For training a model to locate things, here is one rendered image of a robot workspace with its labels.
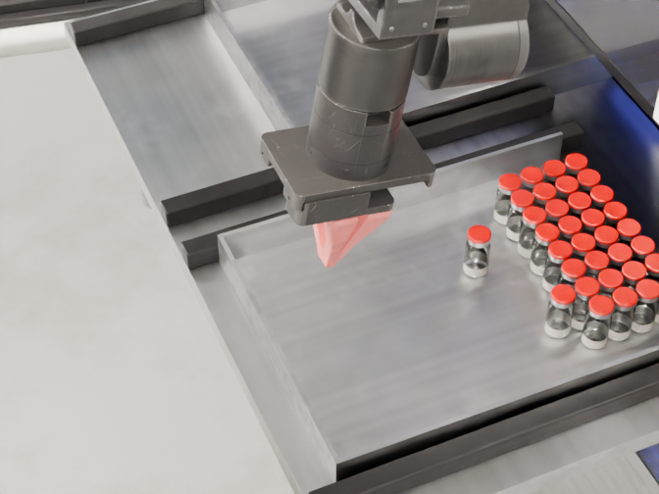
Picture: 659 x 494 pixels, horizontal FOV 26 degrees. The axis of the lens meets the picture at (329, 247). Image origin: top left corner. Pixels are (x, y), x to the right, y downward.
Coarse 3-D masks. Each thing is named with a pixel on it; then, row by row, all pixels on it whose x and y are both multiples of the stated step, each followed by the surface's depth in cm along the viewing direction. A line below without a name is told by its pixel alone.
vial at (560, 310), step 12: (552, 288) 118; (564, 288) 118; (552, 300) 117; (564, 300) 117; (552, 312) 118; (564, 312) 117; (552, 324) 119; (564, 324) 118; (552, 336) 120; (564, 336) 120
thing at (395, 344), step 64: (448, 192) 132; (256, 256) 126; (384, 256) 126; (448, 256) 126; (512, 256) 126; (256, 320) 119; (320, 320) 121; (384, 320) 121; (448, 320) 121; (512, 320) 121; (320, 384) 116; (384, 384) 116; (448, 384) 116; (512, 384) 116; (576, 384) 113; (320, 448) 110; (384, 448) 108
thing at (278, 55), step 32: (224, 0) 150; (256, 0) 151; (288, 0) 152; (320, 0) 152; (544, 0) 152; (224, 32) 145; (256, 32) 148; (288, 32) 148; (320, 32) 148; (544, 32) 148; (256, 64) 145; (288, 64) 145; (320, 64) 145; (544, 64) 145; (576, 64) 140; (256, 96) 141; (288, 96) 141; (416, 96) 141; (448, 96) 141; (480, 96) 137
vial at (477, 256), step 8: (472, 248) 122; (480, 248) 122; (488, 248) 122; (464, 256) 124; (472, 256) 123; (480, 256) 122; (488, 256) 123; (464, 264) 124; (472, 264) 123; (480, 264) 123; (472, 272) 124; (480, 272) 124
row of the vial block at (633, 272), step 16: (544, 176) 128; (560, 176) 127; (560, 192) 126; (576, 192) 125; (576, 208) 124; (592, 224) 123; (608, 240) 121; (608, 256) 121; (624, 256) 120; (624, 272) 119; (640, 272) 119; (640, 288) 117; (656, 288) 117; (640, 304) 118; (656, 304) 118; (640, 320) 119
